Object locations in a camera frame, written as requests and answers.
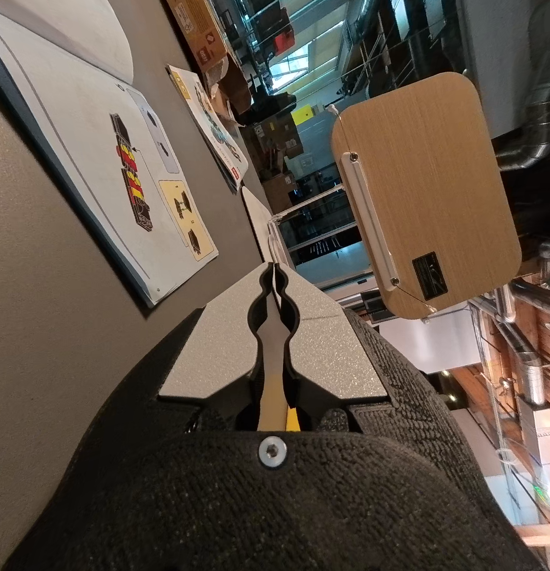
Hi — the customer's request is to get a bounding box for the closed lego instruction booklet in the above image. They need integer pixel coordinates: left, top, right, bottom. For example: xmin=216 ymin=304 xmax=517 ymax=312
xmin=166 ymin=64 xmax=250 ymax=194

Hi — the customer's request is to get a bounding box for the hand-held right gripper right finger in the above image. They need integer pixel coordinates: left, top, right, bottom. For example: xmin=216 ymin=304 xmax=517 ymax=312
xmin=275 ymin=263 xmax=389 ymax=409

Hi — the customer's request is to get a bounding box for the silver ventilation duct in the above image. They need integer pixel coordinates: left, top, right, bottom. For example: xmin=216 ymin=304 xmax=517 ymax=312
xmin=494 ymin=67 xmax=550 ymax=170
xmin=516 ymin=352 xmax=547 ymax=405

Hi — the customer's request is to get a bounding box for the brown shipping carton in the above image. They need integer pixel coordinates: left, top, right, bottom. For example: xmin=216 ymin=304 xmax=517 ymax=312
xmin=253 ymin=114 xmax=302 ymax=210

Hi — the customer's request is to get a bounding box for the open lego instruction booklet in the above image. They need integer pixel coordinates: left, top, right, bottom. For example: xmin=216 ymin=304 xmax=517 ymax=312
xmin=0 ymin=0 xmax=220 ymax=309

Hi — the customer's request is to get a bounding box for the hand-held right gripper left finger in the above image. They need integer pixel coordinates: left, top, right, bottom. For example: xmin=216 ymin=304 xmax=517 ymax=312
xmin=158 ymin=262 xmax=276 ymax=405

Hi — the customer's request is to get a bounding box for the brown cardboard box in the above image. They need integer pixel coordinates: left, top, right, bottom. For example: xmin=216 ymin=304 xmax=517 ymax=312
xmin=166 ymin=0 xmax=254 ymax=128

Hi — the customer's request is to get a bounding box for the wooden laptop stand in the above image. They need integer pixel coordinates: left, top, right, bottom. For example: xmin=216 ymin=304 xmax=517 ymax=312
xmin=241 ymin=71 xmax=524 ymax=324

